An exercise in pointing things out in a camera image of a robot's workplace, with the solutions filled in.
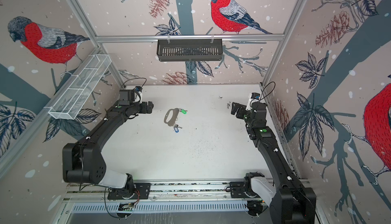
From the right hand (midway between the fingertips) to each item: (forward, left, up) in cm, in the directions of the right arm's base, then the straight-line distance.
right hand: (239, 105), depth 80 cm
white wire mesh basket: (+2, +85, +12) cm, 85 cm away
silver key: (-2, +37, -21) cm, 43 cm away
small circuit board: (-45, +56, -22) cm, 75 cm away
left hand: (+2, +55, -3) cm, 55 cm away
